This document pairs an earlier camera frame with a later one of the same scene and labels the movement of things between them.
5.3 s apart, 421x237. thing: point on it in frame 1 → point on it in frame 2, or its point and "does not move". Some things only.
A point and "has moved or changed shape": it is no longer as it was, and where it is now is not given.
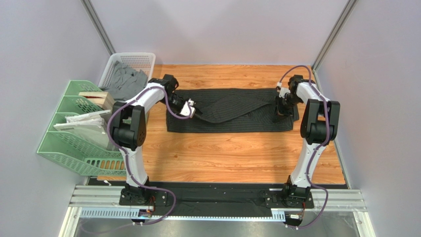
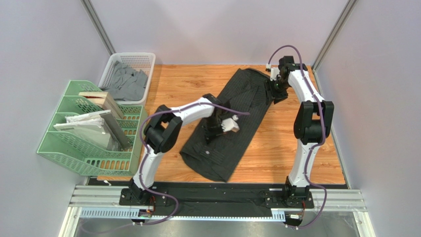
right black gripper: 281,109 → 274,93
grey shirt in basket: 126,83 does not move
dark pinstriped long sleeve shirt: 230,109 has moved or changed shape
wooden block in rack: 103,99 does not move
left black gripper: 184,101 → 208,135
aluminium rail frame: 347,202 does not move
